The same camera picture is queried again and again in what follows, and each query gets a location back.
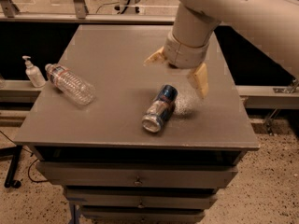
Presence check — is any black stand leg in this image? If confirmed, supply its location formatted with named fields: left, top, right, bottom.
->
left=0, top=146, right=21, bottom=189

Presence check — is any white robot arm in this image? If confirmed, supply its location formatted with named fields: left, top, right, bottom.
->
left=145, top=0, right=299, bottom=98

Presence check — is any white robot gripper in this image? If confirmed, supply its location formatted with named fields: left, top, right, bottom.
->
left=144, top=33, right=209, bottom=99

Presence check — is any clear plastic water bottle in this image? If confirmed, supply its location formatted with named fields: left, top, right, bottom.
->
left=45, top=63, right=95, bottom=105

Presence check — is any black floor cable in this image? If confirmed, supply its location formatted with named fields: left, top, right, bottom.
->
left=0, top=130, right=49, bottom=184

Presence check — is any blue silver redbull can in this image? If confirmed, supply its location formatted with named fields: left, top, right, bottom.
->
left=142, top=85, right=178, bottom=133

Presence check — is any white pump dispenser bottle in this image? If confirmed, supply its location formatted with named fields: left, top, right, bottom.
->
left=22, top=56, right=46, bottom=88

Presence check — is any grey drawer cabinet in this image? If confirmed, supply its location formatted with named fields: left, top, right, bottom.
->
left=16, top=25, right=258, bottom=223

